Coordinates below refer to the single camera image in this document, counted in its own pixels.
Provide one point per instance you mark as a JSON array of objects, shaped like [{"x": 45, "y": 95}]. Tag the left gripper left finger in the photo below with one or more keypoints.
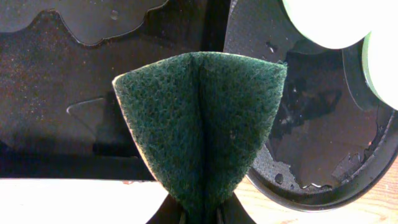
[{"x": 170, "y": 212}]

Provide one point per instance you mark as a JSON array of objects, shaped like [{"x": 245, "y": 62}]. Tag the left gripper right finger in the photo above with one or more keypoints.
[{"x": 231, "y": 211}]

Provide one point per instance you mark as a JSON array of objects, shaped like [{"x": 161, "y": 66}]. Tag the green yellow sponge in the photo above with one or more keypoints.
[{"x": 198, "y": 120}]

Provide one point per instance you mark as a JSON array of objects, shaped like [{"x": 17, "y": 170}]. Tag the light blue plate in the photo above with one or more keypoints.
[
  {"x": 379, "y": 61},
  {"x": 337, "y": 24}
]

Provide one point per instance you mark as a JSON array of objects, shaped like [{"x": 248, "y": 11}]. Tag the black round tray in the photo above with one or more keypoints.
[{"x": 332, "y": 140}]

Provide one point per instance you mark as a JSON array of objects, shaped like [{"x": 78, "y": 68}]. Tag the black rectangular tray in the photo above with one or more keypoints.
[{"x": 59, "y": 114}]

